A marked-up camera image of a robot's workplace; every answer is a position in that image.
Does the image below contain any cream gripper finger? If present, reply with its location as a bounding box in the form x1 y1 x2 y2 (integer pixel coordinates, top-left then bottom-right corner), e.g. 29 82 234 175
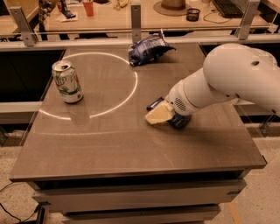
145 101 175 124

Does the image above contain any dark blue rxbar wrapper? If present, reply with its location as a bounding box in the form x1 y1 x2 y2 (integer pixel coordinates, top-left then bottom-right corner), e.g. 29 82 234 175
146 97 192 129

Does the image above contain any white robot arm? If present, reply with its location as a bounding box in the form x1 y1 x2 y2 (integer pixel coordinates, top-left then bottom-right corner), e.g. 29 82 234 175
145 44 280 124

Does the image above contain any crumpled blue chip bag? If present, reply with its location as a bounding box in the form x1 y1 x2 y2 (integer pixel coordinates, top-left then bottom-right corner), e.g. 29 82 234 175
128 30 175 67

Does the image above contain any grey table drawer base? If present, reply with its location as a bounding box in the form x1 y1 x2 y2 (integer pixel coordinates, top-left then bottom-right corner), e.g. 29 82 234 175
26 169 248 224

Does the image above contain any black mesh pen cup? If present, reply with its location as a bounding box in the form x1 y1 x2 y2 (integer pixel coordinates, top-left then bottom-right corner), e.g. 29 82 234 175
186 8 200 22

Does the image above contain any green white soda can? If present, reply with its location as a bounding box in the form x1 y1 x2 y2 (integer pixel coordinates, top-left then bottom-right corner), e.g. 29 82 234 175
52 59 83 103

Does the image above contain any tan brimmed hat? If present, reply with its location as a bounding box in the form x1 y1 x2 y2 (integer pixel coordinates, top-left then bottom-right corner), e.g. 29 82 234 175
153 0 190 17

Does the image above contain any black computer keyboard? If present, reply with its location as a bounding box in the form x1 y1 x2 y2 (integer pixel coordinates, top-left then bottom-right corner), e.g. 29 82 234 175
212 0 243 18

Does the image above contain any orange plastic cup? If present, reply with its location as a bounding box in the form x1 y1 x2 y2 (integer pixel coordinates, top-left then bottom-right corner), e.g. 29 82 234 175
82 0 94 17

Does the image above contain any wooden background desk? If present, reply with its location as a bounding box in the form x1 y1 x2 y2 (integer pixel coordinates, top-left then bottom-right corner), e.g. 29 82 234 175
45 0 242 32

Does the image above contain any grey metal bracket centre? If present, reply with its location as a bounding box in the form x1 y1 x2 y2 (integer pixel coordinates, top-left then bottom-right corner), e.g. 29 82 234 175
130 3 141 43

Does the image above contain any grey metal bracket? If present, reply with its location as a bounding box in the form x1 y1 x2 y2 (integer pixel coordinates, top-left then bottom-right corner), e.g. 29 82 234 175
10 6 38 46
236 0 261 40
130 3 141 43

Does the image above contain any grey metal bracket right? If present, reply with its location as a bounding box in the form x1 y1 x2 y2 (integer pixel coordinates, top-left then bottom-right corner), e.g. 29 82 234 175
236 0 261 40

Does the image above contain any grey metal rail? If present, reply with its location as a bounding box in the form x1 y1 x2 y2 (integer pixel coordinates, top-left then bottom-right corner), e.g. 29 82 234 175
0 34 280 52

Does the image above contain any grey metal bracket left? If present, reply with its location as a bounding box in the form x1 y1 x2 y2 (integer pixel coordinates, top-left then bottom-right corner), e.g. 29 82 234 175
10 6 38 46

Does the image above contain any black floor cable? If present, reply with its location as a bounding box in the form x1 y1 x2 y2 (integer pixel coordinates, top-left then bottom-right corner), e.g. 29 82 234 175
0 182 42 224

